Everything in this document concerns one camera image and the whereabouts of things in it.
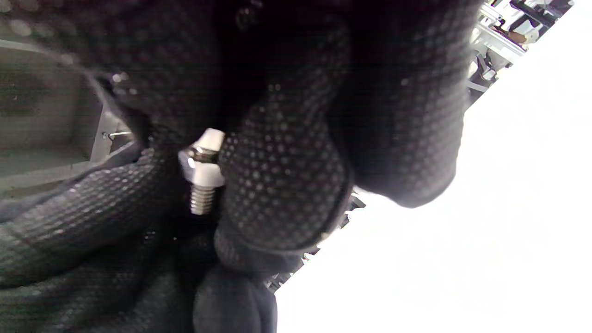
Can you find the person's right hand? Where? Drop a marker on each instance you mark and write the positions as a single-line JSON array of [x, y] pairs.
[[300, 92]]

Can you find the person's left hand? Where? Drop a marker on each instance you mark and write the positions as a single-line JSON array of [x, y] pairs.
[[92, 259]]

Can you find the silver threaded screw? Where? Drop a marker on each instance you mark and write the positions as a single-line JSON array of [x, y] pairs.
[[202, 201]]

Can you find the silver hex nut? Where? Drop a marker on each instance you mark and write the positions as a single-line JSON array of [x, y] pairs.
[[203, 173]]

